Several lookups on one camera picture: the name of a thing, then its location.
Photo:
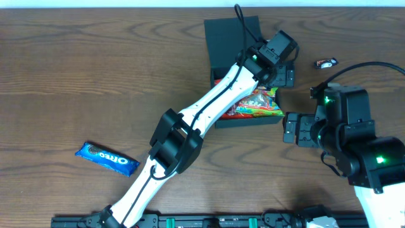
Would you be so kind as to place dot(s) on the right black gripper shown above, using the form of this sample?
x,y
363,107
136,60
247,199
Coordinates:
x,y
301,128

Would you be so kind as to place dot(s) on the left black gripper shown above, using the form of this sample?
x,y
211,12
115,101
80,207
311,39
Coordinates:
x,y
285,76

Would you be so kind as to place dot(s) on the green Haribo gummy bag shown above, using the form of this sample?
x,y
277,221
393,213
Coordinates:
x,y
260,103

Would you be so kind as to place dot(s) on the red candy bag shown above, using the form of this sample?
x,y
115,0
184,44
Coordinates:
x,y
232,113

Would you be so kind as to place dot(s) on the black gift box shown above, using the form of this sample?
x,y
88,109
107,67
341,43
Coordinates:
x,y
224,39

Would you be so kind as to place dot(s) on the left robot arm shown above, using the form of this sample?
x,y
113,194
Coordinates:
x,y
178,138

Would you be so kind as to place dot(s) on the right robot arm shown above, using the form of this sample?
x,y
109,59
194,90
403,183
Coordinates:
x,y
342,127

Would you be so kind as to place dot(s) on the blue Oreo cookie pack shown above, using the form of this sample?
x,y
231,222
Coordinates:
x,y
108,159

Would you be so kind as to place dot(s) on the black Mars mini bar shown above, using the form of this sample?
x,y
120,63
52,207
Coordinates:
x,y
326,63

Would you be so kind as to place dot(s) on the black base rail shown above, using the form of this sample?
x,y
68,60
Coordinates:
x,y
314,216

